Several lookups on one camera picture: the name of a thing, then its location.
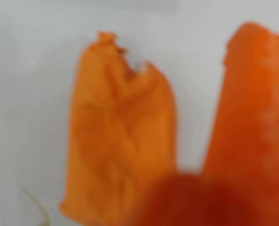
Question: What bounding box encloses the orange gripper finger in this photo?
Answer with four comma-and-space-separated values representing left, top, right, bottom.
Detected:
200, 21, 279, 185
139, 173, 279, 226

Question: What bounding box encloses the orange crumpled paper ball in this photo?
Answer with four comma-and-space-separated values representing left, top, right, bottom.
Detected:
58, 30, 179, 226

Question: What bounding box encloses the thin beige thread scrap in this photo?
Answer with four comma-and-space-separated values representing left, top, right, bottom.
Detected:
20, 186, 51, 226

